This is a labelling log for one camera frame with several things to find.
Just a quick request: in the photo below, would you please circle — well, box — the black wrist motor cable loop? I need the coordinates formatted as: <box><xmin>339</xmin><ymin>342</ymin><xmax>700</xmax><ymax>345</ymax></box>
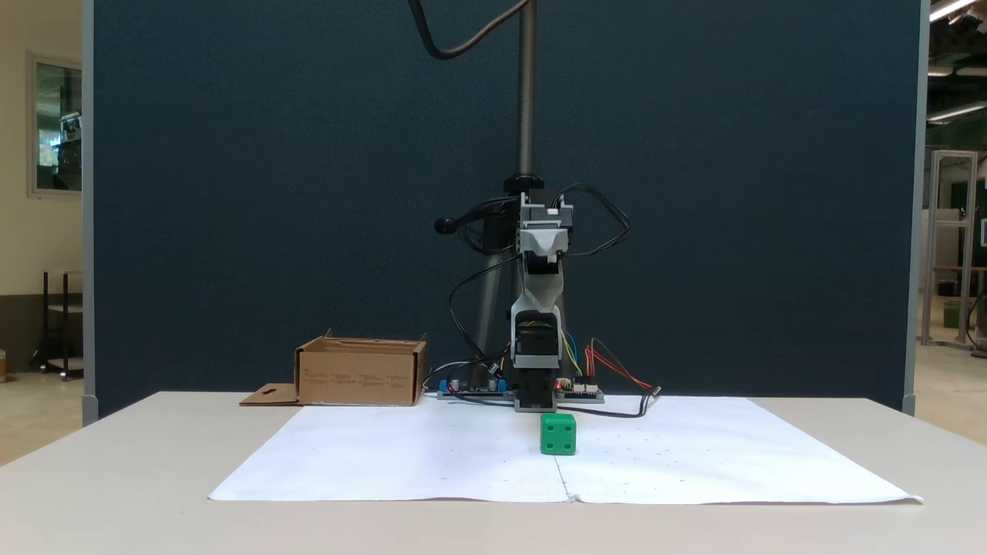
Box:
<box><xmin>551</xmin><ymin>183</ymin><xmax>632</xmax><ymax>257</ymax></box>

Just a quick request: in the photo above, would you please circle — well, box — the framed wall window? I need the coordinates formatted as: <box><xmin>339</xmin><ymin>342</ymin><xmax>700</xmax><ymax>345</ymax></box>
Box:
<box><xmin>27</xmin><ymin>52</ymin><xmax>83</xmax><ymax>200</ymax></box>

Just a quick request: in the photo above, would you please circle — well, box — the green die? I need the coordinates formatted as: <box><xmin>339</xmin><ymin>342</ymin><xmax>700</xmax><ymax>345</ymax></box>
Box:
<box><xmin>540</xmin><ymin>413</ymin><xmax>578</xmax><ymax>456</ymax></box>

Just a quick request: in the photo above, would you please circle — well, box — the black power cable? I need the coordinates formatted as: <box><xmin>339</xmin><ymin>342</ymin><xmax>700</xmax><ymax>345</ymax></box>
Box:
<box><xmin>555</xmin><ymin>385</ymin><xmax>662</xmax><ymax>419</ymax></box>

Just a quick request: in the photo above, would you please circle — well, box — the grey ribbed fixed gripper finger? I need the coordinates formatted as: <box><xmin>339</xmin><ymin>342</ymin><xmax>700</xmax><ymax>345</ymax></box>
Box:
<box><xmin>520</xmin><ymin>230</ymin><xmax>570</xmax><ymax>261</ymax></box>

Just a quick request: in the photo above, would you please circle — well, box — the black shelf cart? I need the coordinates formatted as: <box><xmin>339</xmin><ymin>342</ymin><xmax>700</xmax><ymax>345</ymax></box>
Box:
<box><xmin>31</xmin><ymin>270</ymin><xmax>84</xmax><ymax>381</ymax></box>

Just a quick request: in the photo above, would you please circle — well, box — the thick black tripod cable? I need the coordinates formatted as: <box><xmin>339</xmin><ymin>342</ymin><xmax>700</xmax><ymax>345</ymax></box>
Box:
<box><xmin>407</xmin><ymin>0</ymin><xmax>533</xmax><ymax>61</ymax></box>

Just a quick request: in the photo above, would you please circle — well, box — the circuit board with coloured wires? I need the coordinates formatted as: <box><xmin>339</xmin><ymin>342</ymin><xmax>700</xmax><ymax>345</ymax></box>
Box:
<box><xmin>555</xmin><ymin>378</ymin><xmax>606</xmax><ymax>404</ymax></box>

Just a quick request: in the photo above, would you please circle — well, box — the dark blue partition panel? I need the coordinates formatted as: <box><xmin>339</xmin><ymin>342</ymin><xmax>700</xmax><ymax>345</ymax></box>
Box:
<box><xmin>81</xmin><ymin>0</ymin><xmax>930</xmax><ymax>429</ymax></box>

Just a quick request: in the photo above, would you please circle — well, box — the long black motor cable bundle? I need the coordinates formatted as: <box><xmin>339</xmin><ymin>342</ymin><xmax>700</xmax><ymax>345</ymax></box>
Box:
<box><xmin>450</xmin><ymin>197</ymin><xmax>521</xmax><ymax>365</ymax></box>

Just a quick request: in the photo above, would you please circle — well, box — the white paper sheet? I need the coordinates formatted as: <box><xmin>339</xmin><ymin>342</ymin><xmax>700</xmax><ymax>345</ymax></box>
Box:
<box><xmin>208</xmin><ymin>395</ymin><xmax>925</xmax><ymax>506</ymax></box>

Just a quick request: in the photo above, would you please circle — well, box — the blue power circuit board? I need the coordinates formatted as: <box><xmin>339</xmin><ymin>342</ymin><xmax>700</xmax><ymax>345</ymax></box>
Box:
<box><xmin>437</xmin><ymin>376</ymin><xmax>514</xmax><ymax>402</ymax></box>

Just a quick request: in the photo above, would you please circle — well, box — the black camera tripod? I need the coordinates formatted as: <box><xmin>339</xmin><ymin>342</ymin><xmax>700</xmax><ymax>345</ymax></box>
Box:
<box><xmin>433</xmin><ymin>0</ymin><xmax>571</xmax><ymax>386</ymax></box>

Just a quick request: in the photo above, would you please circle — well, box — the brown cardboard box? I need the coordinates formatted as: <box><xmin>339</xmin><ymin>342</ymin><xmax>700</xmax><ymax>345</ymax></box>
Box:
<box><xmin>239</xmin><ymin>329</ymin><xmax>429</xmax><ymax>408</ymax></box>

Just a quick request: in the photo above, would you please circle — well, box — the orange red wire bundle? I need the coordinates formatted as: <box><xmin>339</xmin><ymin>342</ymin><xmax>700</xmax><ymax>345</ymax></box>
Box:
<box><xmin>584</xmin><ymin>338</ymin><xmax>656</xmax><ymax>391</ymax></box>

